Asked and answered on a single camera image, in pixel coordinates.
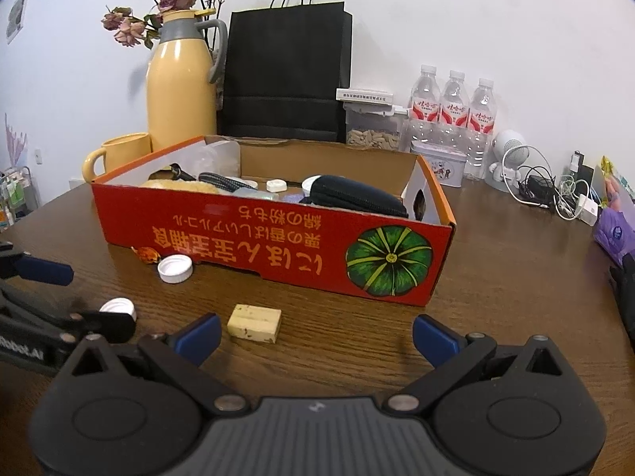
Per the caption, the black object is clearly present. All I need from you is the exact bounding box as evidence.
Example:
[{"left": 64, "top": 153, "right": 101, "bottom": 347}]
[{"left": 609, "top": 253, "right": 635, "bottom": 348}]

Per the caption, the flat white box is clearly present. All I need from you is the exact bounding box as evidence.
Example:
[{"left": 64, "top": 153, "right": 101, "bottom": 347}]
[{"left": 336, "top": 88, "right": 398, "bottom": 106}]

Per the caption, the beige rectangular block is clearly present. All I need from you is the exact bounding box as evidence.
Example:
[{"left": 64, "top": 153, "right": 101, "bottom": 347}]
[{"left": 227, "top": 303, "right": 283, "bottom": 344}]

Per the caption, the navy zip pouch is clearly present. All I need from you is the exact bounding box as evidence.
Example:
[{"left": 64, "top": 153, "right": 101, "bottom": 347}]
[{"left": 302, "top": 175, "right": 410, "bottom": 219}]

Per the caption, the clear plastic bag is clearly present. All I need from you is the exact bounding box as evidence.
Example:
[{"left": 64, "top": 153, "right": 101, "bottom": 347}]
[{"left": 191, "top": 140, "right": 242, "bottom": 179}]

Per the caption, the yellow thermos jug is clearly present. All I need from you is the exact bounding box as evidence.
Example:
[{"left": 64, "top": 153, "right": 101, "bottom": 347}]
[{"left": 145, "top": 8, "right": 229, "bottom": 152}]

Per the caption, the grey braided cable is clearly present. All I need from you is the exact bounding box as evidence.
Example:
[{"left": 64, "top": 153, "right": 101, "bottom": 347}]
[{"left": 198, "top": 171, "right": 259, "bottom": 194}]

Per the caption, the black power adapter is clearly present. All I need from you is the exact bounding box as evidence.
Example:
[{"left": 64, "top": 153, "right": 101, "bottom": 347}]
[{"left": 521, "top": 175, "right": 554, "bottom": 199}]

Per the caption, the black upright device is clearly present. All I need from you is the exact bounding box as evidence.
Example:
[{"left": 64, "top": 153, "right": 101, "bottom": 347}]
[{"left": 568, "top": 151, "right": 593, "bottom": 189}]

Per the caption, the purple wall sticker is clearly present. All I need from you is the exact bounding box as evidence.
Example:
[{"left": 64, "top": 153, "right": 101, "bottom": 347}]
[{"left": 4, "top": 113, "right": 28, "bottom": 167}]

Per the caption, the purple packet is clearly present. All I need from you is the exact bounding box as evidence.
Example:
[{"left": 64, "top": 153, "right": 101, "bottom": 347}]
[{"left": 593, "top": 208, "right": 635, "bottom": 266}]

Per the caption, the white round speaker figure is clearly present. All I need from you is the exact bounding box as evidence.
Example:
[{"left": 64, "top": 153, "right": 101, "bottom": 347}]
[{"left": 489, "top": 130, "right": 529, "bottom": 190}]

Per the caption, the colourful snack packet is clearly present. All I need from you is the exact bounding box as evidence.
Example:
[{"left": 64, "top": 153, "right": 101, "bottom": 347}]
[{"left": 598, "top": 156, "right": 635, "bottom": 209}]

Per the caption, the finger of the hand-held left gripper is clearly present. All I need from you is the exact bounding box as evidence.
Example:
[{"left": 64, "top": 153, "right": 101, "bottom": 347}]
[
  {"left": 0, "top": 242, "right": 75, "bottom": 287},
  {"left": 0, "top": 282, "right": 138, "bottom": 345}
]

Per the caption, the black paper bag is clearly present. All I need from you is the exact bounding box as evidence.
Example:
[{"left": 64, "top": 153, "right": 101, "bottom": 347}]
[{"left": 218, "top": 0, "right": 354, "bottom": 144}]

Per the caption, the white charger plug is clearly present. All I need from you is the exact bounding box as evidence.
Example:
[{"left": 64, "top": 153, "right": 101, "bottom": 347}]
[{"left": 575, "top": 197, "right": 601, "bottom": 226}]

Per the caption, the yellow mug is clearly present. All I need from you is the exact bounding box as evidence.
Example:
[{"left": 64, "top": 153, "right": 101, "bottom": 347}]
[{"left": 82, "top": 132, "right": 152, "bottom": 182}]

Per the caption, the wall poster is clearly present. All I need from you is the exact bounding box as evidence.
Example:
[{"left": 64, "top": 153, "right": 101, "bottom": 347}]
[{"left": 6, "top": 0, "right": 31, "bottom": 44}]

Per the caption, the white cable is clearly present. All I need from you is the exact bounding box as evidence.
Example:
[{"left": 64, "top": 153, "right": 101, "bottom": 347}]
[{"left": 501, "top": 145, "right": 552, "bottom": 204}]

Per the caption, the white printed tin box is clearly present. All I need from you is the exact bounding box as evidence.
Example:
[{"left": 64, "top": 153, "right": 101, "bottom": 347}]
[{"left": 411, "top": 140, "right": 468, "bottom": 189}]

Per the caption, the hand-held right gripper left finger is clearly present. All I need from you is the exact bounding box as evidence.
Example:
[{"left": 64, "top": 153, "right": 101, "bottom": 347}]
[{"left": 69, "top": 312, "right": 249, "bottom": 415}]

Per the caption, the clear food container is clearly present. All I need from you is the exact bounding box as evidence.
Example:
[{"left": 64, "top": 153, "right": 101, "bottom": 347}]
[{"left": 344, "top": 102, "right": 405, "bottom": 150}]

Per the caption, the orange cardboard box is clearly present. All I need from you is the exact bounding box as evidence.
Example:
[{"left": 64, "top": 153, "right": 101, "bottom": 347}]
[{"left": 90, "top": 135, "right": 456, "bottom": 307}]

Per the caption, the bundle of white cables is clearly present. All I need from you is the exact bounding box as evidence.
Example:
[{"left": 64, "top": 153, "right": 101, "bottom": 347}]
[{"left": 553, "top": 176, "right": 591, "bottom": 220}]

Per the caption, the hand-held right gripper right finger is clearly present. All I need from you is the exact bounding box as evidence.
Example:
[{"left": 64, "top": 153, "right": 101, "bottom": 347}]
[{"left": 387, "top": 314, "right": 564, "bottom": 412}]

